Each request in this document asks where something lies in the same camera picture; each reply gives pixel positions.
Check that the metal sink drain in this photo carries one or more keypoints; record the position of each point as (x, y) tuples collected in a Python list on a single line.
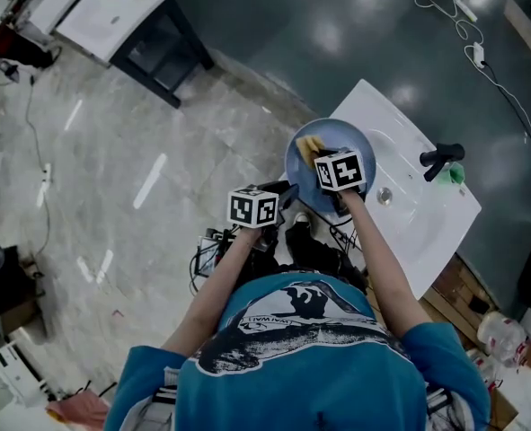
[(384, 195)]

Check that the person's black trouser leg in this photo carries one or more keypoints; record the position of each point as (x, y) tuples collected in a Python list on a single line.
[(307, 249)]

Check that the yellow sponge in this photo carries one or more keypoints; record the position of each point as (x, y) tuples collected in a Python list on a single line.
[(308, 146)]

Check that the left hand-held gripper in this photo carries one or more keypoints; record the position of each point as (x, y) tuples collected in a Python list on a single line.
[(252, 208)]

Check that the white floor power strip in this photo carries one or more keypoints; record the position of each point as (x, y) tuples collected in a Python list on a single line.
[(45, 186)]

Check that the person's white shoe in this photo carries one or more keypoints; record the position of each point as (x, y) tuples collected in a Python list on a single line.
[(301, 218)]

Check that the pink cloth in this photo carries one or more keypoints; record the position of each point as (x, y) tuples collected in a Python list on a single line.
[(78, 409)]

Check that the blue plate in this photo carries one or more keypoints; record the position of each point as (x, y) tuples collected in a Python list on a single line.
[(307, 182)]

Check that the person's blue printed t-shirt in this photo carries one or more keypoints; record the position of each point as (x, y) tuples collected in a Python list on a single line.
[(301, 384)]

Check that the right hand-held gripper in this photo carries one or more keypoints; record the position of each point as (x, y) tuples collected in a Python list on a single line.
[(340, 172)]

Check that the white machine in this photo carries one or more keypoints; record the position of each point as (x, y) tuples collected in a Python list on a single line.
[(15, 368)]

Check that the wooden crate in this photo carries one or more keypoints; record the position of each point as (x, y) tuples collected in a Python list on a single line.
[(460, 294)]

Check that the black faucet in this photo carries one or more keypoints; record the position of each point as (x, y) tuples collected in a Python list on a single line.
[(442, 154)]

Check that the white power adapter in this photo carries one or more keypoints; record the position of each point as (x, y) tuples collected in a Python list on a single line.
[(478, 54)]

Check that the white ceramic sink basin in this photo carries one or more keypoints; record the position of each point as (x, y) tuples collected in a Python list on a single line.
[(409, 222)]

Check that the person's right forearm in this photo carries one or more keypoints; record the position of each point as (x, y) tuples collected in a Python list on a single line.
[(382, 263)]

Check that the clear plastic bag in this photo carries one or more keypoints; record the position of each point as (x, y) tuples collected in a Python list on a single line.
[(501, 337)]

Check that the black sink stand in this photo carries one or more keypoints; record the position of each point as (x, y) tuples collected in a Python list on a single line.
[(166, 56)]

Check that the person's left forearm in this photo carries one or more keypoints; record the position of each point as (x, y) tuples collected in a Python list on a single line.
[(215, 285)]

